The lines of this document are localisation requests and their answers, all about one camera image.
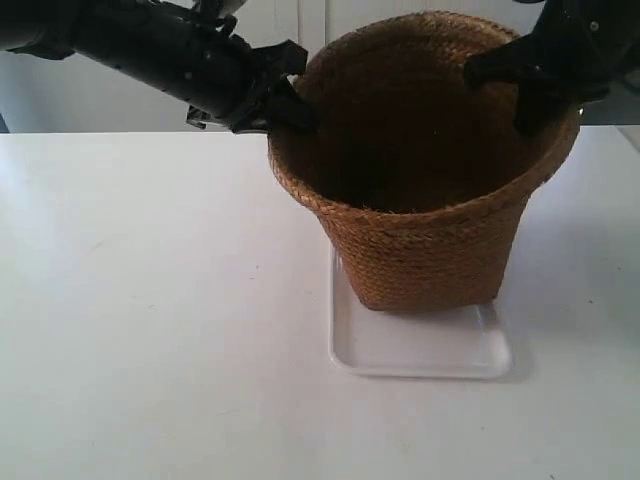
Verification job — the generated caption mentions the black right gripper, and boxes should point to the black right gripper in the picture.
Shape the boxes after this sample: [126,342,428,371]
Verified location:
[463,0,639,136]

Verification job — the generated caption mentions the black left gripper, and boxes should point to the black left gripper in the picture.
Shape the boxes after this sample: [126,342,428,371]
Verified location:
[149,19,317,133]

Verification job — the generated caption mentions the brown woven straw basket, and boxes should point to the brown woven straw basket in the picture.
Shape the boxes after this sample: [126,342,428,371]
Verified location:
[268,11,579,311]

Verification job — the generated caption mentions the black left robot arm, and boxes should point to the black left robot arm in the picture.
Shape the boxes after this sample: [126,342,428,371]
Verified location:
[1,0,318,134]

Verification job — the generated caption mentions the white rectangular plastic tray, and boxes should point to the white rectangular plastic tray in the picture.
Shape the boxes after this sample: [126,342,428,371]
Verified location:
[328,252,513,380]

